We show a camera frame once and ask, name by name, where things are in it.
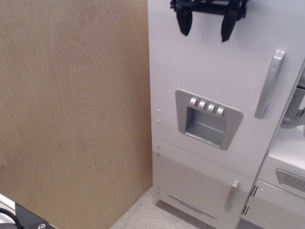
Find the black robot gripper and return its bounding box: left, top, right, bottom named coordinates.
left=170, top=0, right=248, bottom=42

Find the white fridge door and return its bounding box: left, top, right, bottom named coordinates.
left=148, top=0, right=305, bottom=178

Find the white toy fridge cabinet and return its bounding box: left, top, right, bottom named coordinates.
left=255, top=56, right=305, bottom=179

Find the grey sink faucet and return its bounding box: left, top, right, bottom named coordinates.
left=280, top=70, right=305, bottom=129

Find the brass oven door hinge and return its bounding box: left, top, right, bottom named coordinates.
left=251, top=185, right=258, bottom=197

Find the white lower freezer door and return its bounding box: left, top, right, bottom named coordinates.
left=152, top=137, right=253, bottom=229

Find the grey oven vent panel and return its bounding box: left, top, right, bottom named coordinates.
left=275, top=169, right=305, bottom=194

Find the white toy oven unit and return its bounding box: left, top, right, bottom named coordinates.
left=238, top=126, right=305, bottom=229

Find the grey fridge door handle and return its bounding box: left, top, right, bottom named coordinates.
left=254, top=50, right=285, bottom=119

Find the grey freezer door handle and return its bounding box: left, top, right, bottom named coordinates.
left=224, top=179, right=240, bottom=213

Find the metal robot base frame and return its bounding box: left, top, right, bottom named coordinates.
left=0, top=194, right=57, bottom=229

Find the black cable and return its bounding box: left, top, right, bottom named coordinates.
left=0, top=206, right=23, bottom=229

